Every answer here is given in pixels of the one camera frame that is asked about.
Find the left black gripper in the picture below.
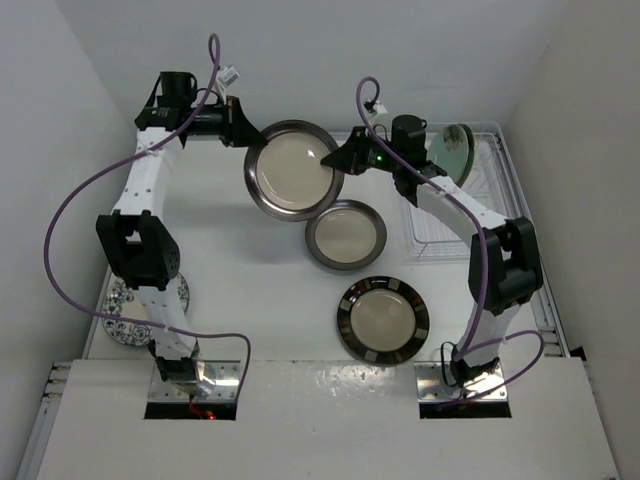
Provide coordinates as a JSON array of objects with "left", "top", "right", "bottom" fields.
[{"left": 185, "top": 95, "right": 268, "bottom": 148}]

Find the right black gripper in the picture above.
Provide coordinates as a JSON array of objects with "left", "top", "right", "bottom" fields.
[{"left": 324, "top": 125, "right": 404, "bottom": 176}]

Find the grey rim cream plate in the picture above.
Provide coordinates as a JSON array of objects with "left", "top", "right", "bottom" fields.
[
  {"left": 304, "top": 199, "right": 388, "bottom": 274},
  {"left": 244, "top": 120, "right": 344, "bottom": 222}
]

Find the small teal flower plate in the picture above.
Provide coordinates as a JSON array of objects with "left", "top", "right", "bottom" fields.
[{"left": 427, "top": 123, "right": 476, "bottom": 187}]

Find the blue floral white plate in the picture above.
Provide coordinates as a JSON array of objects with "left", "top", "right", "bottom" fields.
[{"left": 101, "top": 274, "right": 190, "bottom": 347}]

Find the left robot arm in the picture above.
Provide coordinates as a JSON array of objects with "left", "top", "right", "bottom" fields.
[{"left": 96, "top": 72, "right": 267, "bottom": 393}]

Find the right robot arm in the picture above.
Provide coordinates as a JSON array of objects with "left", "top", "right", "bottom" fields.
[{"left": 321, "top": 115, "right": 543, "bottom": 387}]

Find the black patterned rim plate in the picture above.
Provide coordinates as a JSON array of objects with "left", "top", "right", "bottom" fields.
[{"left": 336, "top": 276, "right": 430, "bottom": 367}]

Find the white front cover board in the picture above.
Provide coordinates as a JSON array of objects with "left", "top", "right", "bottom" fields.
[{"left": 39, "top": 359, "right": 618, "bottom": 479}]

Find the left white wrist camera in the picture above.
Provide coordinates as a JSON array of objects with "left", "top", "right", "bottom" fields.
[{"left": 215, "top": 65, "right": 239, "bottom": 103}]

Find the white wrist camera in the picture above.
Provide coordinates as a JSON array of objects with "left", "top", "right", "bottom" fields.
[
  {"left": 215, "top": 65, "right": 239, "bottom": 103},
  {"left": 363, "top": 100, "right": 388, "bottom": 124}
]

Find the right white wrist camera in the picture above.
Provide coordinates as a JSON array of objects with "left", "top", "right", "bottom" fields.
[{"left": 363, "top": 100, "right": 388, "bottom": 124}]

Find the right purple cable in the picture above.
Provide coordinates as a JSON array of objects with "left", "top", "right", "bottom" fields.
[{"left": 354, "top": 76, "right": 546, "bottom": 404}]

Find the purple cable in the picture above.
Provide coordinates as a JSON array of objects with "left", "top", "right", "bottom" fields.
[
  {"left": 42, "top": 33, "right": 251, "bottom": 401},
  {"left": 354, "top": 76, "right": 546, "bottom": 404}
]

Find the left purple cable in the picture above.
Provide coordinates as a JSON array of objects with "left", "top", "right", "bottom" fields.
[{"left": 42, "top": 33, "right": 251, "bottom": 401}]

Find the white wire dish rack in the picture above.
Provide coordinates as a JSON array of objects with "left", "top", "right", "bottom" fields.
[{"left": 402, "top": 122, "right": 531, "bottom": 261}]

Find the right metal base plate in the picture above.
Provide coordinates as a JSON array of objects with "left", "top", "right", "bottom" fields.
[{"left": 414, "top": 361, "right": 508, "bottom": 404}]

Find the metal base plate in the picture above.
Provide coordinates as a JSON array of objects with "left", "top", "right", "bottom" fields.
[
  {"left": 148, "top": 360, "right": 240, "bottom": 403},
  {"left": 414, "top": 361, "right": 508, "bottom": 404}
]

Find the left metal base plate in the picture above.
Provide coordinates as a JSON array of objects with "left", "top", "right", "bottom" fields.
[{"left": 148, "top": 360, "right": 240, "bottom": 403}]

